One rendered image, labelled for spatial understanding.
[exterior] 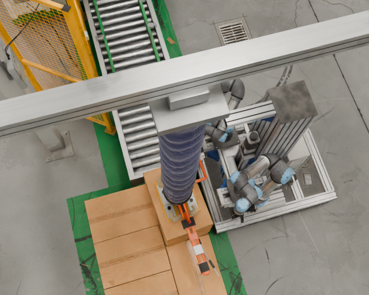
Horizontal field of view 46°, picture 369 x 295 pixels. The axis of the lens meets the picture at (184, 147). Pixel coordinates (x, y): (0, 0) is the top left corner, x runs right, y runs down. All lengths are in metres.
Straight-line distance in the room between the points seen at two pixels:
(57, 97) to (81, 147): 3.24
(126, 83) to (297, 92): 1.47
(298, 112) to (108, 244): 2.09
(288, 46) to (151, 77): 0.53
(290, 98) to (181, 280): 1.91
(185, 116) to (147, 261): 2.37
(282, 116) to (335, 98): 2.60
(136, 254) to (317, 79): 2.89
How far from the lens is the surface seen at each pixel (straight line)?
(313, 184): 4.60
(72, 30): 3.18
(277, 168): 3.00
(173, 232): 3.55
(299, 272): 4.63
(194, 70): 1.61
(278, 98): 2.77
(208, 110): 1.74
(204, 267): 3.37
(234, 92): 3.22
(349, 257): 4.80
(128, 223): 3.99
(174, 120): 1.71
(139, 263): 3.93
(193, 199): 3.57
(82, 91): 1.60
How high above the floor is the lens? 4.45
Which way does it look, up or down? 70 degrees down
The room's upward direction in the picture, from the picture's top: 4 degrees clockwise
